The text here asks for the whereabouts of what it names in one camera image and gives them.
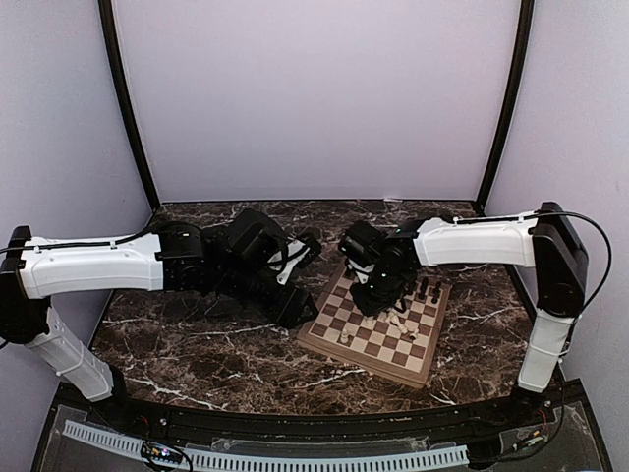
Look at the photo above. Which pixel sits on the black frame post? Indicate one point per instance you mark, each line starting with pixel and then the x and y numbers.
pixel 516 70
pixel 126 108

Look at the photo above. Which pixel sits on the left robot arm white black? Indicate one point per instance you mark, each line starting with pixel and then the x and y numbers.
pixel 172 256

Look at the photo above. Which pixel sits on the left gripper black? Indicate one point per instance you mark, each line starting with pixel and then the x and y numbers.
pixel 285 313

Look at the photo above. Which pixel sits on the wooden chessboard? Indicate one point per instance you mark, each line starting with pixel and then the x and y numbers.
pixel 375 344

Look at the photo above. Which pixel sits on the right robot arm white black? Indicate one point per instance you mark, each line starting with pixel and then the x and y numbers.
pixel 542 241

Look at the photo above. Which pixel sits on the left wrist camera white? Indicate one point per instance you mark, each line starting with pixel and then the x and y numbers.
pixel 297 249

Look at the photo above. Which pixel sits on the black right frame post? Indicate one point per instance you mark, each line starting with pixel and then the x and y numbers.
pixel 516 70

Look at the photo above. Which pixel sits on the white slotted cable duct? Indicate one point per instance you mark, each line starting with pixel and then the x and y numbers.
pixel 234 455

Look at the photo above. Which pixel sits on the black left frame post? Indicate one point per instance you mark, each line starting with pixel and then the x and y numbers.
pixel 126 108

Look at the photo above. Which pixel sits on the black front rail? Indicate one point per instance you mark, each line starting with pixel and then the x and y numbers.
pixel 470 423

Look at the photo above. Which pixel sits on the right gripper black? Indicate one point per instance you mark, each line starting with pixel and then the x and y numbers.
pixel 369 306

